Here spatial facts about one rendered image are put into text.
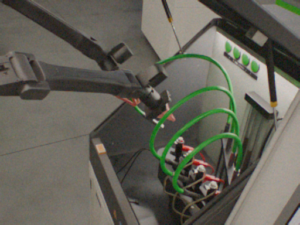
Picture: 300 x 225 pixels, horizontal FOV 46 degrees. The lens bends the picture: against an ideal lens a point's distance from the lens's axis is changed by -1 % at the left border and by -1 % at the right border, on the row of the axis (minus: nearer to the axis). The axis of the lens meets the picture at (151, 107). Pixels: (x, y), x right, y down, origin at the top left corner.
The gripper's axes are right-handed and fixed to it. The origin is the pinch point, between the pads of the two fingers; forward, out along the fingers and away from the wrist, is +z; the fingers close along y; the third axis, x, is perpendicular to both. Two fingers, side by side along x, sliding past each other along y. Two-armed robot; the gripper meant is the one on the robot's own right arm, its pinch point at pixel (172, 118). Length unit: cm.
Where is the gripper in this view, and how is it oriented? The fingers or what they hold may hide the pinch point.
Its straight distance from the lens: 124.1
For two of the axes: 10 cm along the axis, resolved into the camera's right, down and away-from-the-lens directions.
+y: 7.5, -5.9, -3.0
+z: 6.5, 5.9, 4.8
